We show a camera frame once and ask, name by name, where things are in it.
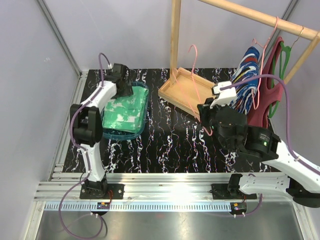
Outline wooden clothes rack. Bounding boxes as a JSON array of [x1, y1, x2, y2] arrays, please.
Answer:
[[158, 0, 320, 118]]

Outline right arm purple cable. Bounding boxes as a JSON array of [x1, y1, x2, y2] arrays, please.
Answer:
[[222, 74, 320, 176]]

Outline green tie-dye trousers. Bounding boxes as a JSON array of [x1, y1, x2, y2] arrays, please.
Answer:
[[102, 86, 149, 133]]

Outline pink wire hanger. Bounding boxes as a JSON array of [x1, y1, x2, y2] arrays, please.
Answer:
[[251, 16, 279, 110], [172, 44, 213, 137]]

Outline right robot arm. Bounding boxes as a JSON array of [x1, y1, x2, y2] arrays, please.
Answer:
[[197, 103, 320, 208]]

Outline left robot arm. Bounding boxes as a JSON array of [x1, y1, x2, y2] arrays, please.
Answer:
[[69, 63, 133, 199]]

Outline green hanger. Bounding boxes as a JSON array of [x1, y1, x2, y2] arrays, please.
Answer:
[[268, 42, 292, 119]]

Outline maroon tank top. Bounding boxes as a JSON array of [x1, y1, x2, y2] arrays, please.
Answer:
[[247, 36, 284, 128]]

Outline blue patterned trousers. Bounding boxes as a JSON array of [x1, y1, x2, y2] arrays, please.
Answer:
[[230, 46, 260, 115]]

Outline aluminium mounting rail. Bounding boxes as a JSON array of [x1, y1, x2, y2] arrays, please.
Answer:
[[34, 172, 291, 212]]

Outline teal plastic basket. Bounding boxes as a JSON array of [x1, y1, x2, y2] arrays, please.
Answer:
[[101, 81, 149, 141]]

